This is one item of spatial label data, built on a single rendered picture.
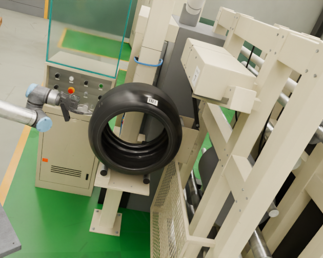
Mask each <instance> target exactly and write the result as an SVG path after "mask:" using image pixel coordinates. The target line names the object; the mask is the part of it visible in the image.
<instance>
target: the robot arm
mask: <svg viewBox="0 0 323 258"><path fill-rule="evenodd" d="M25 96H26V97H27V98H28V100H27V103H26V107H25V108H24V107H21V106H19V105H16V104H13V103H9V102H6V101H3V100H1V99H0V117H1V118H4V119H7V120H11V121H14V122H18V123H21V124H25V125H27V126H30V127H33V128H36V129H37V130H38V131H39V132H46V131H48V130H49V129H50V128H51V127H52V120H51V118H50V117H48V116H47V115H46V113H45V112H44V111H43V110H42V109H43V106H44V103H46V104H49V105H52V106H56V105H57V106H59V104H60V107H61V109H62V113H63V116H64V120H65V122H68V121H69V120H70V119H71V118H70V114H69V111H70V112H73V113H75V114H80V115H92V114H93V113H92V112H91V111H90V110H89V104H88V103H85V104H84V105H82V104H80V105H78V103H79V102H80V96H77V95H74V94H71V95H70V94H69V95H67V94H64V92H62V91H61V92H58V91H55V90H52V89H49V88H46V87H43V86H41V85H39V84H34V83H32V84H30V85H29V87H28V88H27V91H26V94H25Z"/></svg>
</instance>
